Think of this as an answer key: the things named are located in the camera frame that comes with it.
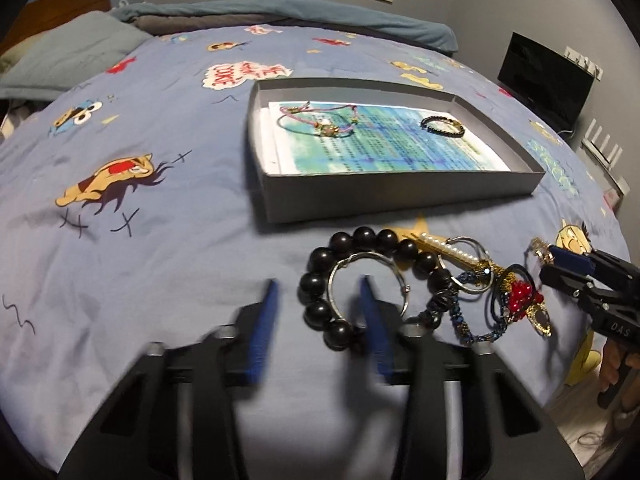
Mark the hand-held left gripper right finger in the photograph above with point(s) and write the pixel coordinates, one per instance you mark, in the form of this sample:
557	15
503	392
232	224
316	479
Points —
376	332

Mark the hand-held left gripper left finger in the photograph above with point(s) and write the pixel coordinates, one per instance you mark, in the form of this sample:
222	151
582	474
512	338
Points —
262	332

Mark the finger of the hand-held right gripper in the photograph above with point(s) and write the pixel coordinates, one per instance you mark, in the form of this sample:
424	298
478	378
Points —
562	280
570	259

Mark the red bead ornament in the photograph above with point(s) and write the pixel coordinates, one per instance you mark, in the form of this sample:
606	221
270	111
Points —
520	297

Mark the large silver hoop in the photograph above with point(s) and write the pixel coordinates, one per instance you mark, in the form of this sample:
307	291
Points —
331	280

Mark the small silver hoop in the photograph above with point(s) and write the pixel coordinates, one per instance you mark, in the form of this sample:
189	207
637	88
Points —
470	290

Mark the gold pearl hair clip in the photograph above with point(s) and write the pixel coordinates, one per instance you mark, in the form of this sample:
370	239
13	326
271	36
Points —
450	250

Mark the grey shallow cardboard box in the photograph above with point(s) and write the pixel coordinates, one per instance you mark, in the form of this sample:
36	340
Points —
390	197

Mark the person's right hand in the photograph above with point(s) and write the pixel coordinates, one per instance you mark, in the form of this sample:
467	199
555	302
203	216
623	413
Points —
609	367

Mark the white router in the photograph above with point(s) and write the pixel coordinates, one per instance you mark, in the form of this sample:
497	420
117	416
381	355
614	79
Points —
607	152

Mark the blue cartoon printed bed sheet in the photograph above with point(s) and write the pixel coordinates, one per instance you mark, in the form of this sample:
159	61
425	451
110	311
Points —
150	260

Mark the blue green printed paper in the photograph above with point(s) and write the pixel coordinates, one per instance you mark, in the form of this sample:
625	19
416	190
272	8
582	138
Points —
390	152

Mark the black flat screen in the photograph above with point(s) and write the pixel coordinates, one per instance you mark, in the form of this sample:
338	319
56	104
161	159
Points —
545	75

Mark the grey brown blanket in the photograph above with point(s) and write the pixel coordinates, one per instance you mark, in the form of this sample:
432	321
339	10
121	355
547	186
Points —
200	23

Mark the teal blanket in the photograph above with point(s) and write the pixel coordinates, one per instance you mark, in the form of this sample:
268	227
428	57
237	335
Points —
300	12

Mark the striped black white pillow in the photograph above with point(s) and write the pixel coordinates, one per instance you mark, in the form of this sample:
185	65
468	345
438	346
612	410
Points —
11	115

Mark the grey green pillow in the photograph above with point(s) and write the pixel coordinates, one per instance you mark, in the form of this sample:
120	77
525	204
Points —
75	50

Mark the wooden headboard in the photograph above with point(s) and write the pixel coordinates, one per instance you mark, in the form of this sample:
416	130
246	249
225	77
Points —
60	5

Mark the white wall hook rack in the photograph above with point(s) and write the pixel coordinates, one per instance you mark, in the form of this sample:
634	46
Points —
585	62

